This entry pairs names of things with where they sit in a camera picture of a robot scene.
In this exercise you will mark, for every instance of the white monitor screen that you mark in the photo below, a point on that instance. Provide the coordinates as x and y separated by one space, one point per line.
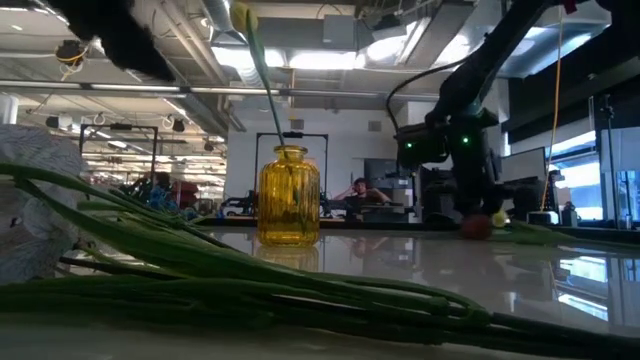
522 165

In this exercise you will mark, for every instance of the dark bottle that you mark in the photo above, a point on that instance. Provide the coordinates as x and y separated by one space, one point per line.
569 215

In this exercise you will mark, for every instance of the black machine cabinet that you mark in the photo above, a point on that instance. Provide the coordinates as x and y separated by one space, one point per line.
382 167

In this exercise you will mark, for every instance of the red artificial tulip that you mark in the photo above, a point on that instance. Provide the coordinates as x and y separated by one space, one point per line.
476 226

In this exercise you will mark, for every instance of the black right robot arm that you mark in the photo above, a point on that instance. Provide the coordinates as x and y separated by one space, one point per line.
485 55

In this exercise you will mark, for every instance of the black stand pole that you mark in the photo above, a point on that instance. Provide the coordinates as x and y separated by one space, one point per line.
609 170

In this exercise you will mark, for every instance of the person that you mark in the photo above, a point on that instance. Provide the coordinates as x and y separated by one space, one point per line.
361 192

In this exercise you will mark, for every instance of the silver horizontal ceiling pipe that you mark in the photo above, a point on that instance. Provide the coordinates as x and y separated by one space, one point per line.
235 91

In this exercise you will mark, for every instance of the black upright panel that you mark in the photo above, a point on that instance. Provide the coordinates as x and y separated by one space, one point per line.
435 195

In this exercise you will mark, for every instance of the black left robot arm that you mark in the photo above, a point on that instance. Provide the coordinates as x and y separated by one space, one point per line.
120 35

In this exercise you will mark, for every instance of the yellow artificial tulip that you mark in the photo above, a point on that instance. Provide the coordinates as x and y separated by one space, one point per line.
499 218
257 50

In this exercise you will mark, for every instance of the blue veined artificial flower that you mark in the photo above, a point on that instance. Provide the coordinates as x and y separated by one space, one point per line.
162 197

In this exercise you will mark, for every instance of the yellow ribbed glass vase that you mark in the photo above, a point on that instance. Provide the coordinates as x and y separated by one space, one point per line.
288 200

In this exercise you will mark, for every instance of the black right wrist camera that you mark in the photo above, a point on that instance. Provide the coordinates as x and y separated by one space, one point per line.
420 145

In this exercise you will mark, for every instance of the silver spiral air duct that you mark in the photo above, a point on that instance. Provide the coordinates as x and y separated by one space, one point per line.
165 30

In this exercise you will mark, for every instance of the black metal frame rig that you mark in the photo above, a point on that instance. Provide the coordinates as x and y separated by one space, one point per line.
291 134
117 126

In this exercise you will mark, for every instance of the small black background robot arm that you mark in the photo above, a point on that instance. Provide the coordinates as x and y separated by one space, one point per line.
240 202

